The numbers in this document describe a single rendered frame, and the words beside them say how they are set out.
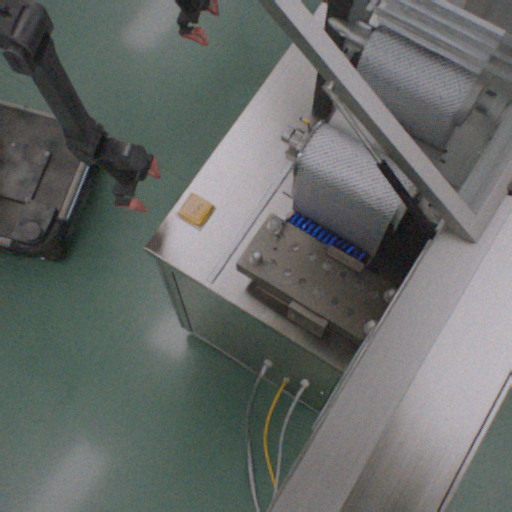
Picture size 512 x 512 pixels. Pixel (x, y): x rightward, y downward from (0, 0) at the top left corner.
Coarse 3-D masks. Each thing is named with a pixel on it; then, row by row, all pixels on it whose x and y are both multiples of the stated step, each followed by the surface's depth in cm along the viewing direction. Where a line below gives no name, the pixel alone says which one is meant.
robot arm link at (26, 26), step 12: (0, 0) 132; (12, 0) 133; (0, 12) 133; (12, 12) 133; (24, 12) 134; (36, 12) 134; (0, 24) 131; (12, 24) 132; (24, 24) 133; (36, 24) 134; (0, 36) 132; (12, 36) 132; (24, 36) 133; (36, 36) 134; (24, 48) 133; (36, 48) 135
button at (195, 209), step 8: (192, 192) 204; (192, 200) 203; (200, 200) 203; (184, 208) 203; (192, 208) 203; (200, 208) 203; (208, 208) 203; (184, 216) 202; (192, 216) 202; (200, 216) 202; (200, 224) 202
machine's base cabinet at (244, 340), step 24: (168, 288) 229; (192, 288) 211; (192, 312) 242; (216, 312) 220; (240, 312) 201; (216, 336) 253; (240, 336) 230; (264, 336) 210; (240, 360) 266; (288, 360) 219; (312, 360) 201; (288, 384) 252; (312, 384) 228; (336, 384) 208; (312, 408) 263
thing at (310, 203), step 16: (304, 192) 179; (304, 208) 187; (320, 208) 181; (336, 208) 176; (320, 224) 190; (336, 224) 184; (352, 224) 178; (368, 224) 173; (352, 240) 187; (368, 240) 181
